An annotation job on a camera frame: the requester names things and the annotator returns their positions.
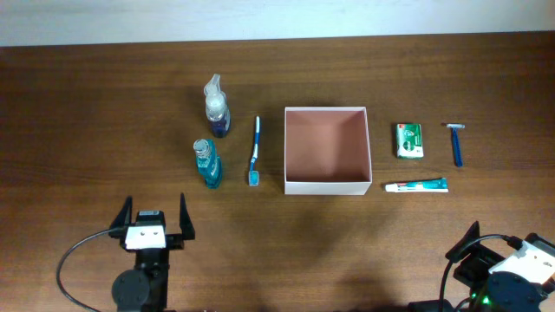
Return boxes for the blue white toothbrush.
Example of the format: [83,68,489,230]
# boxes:
[248,116,260,186]

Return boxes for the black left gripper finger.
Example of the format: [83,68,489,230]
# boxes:
[180,192,195,241]
[108,196,133,237]

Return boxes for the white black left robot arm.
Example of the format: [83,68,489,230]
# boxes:
[109,197,187,312]

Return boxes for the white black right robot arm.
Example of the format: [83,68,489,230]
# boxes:
[172,193,554,311]

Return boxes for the purple foam pump bottle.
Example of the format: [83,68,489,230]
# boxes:
[204,74,231,138]

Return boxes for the pink open box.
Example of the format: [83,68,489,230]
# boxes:
[284,107,373,196]

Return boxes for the white teal toothpaste tube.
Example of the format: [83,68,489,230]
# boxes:
[384,178,448,193]

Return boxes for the blue Listerine mouthwash bottle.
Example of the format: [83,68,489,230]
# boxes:
[193,139,223,189]

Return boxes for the blue disposable razor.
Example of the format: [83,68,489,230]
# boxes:
[446,123,465,167]

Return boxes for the green soap box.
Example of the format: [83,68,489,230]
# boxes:
[395,123,424,159]

